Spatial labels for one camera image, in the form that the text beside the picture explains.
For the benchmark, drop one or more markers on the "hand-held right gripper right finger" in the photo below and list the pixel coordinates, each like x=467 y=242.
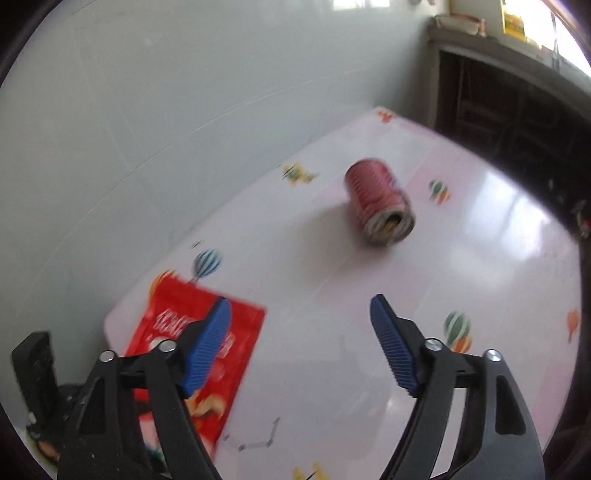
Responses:
x=395 y=350

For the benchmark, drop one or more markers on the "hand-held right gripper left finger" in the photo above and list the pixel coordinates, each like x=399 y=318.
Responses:
x=207 y=350

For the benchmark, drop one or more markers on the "red snack bag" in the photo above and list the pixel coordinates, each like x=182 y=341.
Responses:
x=161 y=314

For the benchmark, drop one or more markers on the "red drink can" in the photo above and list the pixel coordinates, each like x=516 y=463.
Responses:
x=374 y=189

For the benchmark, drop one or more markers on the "concrete kitchen counter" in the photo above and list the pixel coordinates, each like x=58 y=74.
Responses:
x=489 y=48

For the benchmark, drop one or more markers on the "white bowl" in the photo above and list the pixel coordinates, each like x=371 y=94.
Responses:
x=455 y=24

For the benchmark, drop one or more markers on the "metal faucet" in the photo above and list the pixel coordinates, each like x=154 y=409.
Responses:
x=556 y=46

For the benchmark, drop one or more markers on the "yellow box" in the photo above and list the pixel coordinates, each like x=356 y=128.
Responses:
x=515 y=21

